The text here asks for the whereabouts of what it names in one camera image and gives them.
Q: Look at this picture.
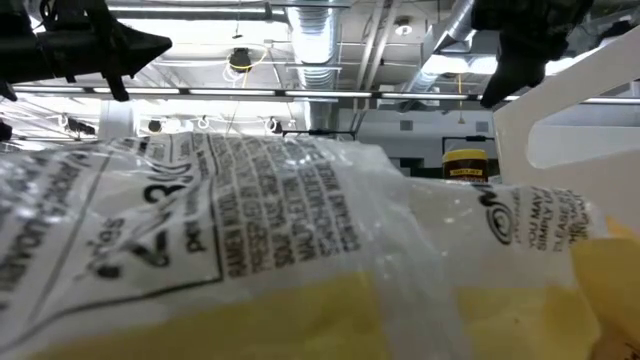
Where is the black ceiling device yellow cable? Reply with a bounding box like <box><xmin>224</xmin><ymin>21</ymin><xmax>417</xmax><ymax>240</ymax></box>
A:
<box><xmin>227</xmin><ymin>47</ymin><xmax>254</xmax><ymax>74</ymax></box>

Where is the yellow edged white ramen packet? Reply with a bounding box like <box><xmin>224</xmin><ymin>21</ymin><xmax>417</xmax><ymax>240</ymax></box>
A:
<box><xmin>0</xmin><ymin>130</ymin><xmax>640</xmax><ymax>360</ymax></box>

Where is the yellow lid jar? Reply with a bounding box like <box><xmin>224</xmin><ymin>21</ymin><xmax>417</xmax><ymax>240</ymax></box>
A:
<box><xmin>441</xmin><ymin>148</ymin><xmax>490</xmax><ymax>182</ymax></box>

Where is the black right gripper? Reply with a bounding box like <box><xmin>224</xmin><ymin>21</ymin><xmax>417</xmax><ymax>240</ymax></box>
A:
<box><xmin>472</xmin><ymin>0</ymin><xmax>571</xmax><ymax>107</ymax></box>

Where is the white plastic tray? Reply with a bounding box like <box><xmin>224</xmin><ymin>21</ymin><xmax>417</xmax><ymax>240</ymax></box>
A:
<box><xmin>492</xmin><ymin>24</ymin><xmax>640</xmax><ymax>236</ymax></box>

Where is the long ceiling light strip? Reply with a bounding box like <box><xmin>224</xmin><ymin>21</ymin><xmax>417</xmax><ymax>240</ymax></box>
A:
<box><xmin>9</xmin><ymin>84</ymin><xmax>640</xmax><ymax>106</ymax></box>

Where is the silver round air duct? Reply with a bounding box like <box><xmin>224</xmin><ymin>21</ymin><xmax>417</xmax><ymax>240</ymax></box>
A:
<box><xmin>287</xmin><ymin>0</ymin><xmax>344</xmax><ymax>134</ymax></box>
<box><xmin>399</xmin><ymin>0</ymin><xmax>476</xmax><ymax>114</ymax></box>

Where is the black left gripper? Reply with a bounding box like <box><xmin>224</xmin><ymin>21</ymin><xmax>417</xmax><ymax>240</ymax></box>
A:
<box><xmin>37</xmin><ymin>0</ymin><xmax>174</xmax><ymax>102</ymax></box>

